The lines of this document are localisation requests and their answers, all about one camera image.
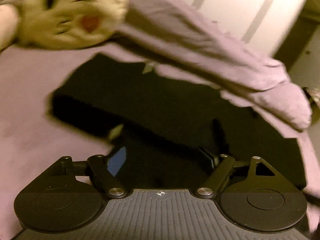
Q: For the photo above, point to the black garment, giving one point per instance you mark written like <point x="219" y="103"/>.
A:
<point x="169" y="126"/>

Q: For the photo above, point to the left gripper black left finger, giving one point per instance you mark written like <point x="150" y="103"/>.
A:
<point x="67" y="195"/>

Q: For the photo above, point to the round gold side table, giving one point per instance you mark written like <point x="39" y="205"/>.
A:
<point x="312" y="95"/>

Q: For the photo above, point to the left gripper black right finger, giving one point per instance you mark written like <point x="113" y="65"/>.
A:
<point x="253" y="194"/>

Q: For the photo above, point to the yellow emoji plush pillow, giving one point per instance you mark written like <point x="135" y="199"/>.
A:
<point x="69" y="24"/>

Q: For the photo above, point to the purple duvet blanket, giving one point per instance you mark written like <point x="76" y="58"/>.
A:
<point x="172" y="32"/>

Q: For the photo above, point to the white pillow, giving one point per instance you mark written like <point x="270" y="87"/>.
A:
<point x="9" y="22"/>

